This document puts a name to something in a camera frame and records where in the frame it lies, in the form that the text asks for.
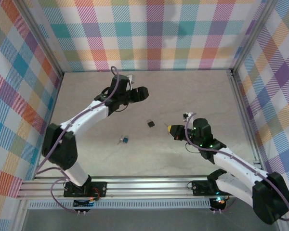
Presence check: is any black controller board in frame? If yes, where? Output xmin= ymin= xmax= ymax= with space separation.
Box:
xmin=210 ymin=196 xmax=226 ymax=210
xmin=73 ymin=197 xmax=95 ymax=208

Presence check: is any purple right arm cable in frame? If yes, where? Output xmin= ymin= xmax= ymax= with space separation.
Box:
xmin=185 ymin=112 xmax=289 ymax=222

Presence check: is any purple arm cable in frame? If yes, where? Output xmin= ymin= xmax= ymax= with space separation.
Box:
xmin=185 ymin=112 xmax=289 ymax=222
xmin=36 ymin=65 xmax=133 ymax=215

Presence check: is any thin black left gripper cable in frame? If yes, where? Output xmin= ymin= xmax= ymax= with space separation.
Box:
xmin=115 ymin=103 xmax=130 ymax=112

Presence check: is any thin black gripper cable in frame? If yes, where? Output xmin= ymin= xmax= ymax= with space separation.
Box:
xmin=115 ymin=103 xmax=130 ymax=112
xmin=184 ymin=141 xmax=200 ymax=154

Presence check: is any thin black right gripper cable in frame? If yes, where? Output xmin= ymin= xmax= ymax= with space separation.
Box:
xmin=184 ymin=141 xmax=200 ymax=154

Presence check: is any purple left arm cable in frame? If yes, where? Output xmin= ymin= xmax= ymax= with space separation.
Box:
xmin=36 ymin=65 xmax=133 ymax=215

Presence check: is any aluminium side rail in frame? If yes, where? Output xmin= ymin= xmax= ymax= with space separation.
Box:
xmin=227 ymin=69 xmax=262 ymax=169
xmin=32 ymin=72 xmax=64 ymax=180

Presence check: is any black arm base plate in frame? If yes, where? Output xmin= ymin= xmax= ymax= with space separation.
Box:
xmin=192 ymin=180 xmax=236 ymax=197
xmin=63 ymin=181 xmax=108 ymax=198

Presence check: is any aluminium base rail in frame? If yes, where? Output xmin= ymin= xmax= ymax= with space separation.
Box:
xmin=15 ymin=177 xmax=255 ymax=201

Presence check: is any white slotted cable duct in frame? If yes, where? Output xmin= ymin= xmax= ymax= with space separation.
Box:
xmin=28 ymin=201 xmax=212 ymax=210

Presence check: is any aluminium frame post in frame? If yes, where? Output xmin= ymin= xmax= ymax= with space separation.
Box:
xmin=230 ymin=0 xmax=279 ymax=75
xmin=19 ymin=0 xmax=65 ymax=77

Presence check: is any orange wire bundle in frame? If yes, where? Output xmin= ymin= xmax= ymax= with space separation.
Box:
xmin=89 ymin=186 xmax=104 ymax=201

